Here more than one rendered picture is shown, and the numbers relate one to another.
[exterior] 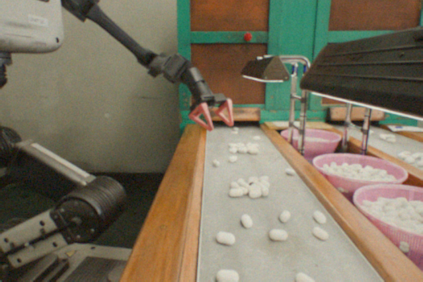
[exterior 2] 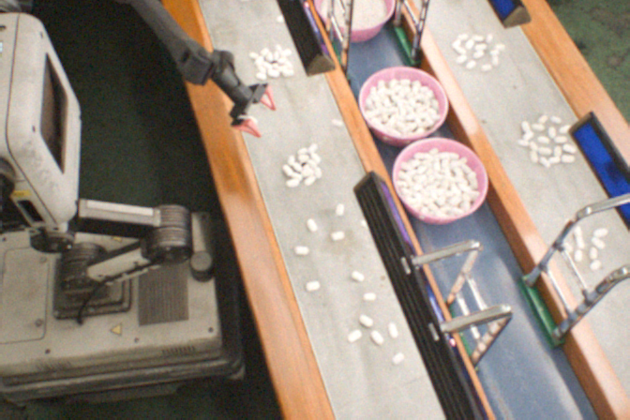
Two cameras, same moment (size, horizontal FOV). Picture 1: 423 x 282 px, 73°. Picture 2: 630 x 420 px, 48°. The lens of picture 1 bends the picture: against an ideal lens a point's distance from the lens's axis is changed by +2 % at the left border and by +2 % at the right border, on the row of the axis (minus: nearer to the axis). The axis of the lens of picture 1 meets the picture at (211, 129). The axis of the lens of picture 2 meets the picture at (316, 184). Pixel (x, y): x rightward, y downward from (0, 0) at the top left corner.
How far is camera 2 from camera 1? 1.41 m
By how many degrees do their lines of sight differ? 49
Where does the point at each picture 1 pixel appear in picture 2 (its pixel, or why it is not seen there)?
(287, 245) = (344, 242)
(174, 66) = (201, 73)
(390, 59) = (394, 259)
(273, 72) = (318, 68)
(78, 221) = (172, 257)
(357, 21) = not seen: outside the picture
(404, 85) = (395, 283)
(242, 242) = (312, 247)
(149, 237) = (249, 269)
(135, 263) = (255, 295)
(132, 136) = not seen: outside the picture
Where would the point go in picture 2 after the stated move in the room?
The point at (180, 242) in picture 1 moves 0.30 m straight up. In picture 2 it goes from (274, 268) to (269, 214)
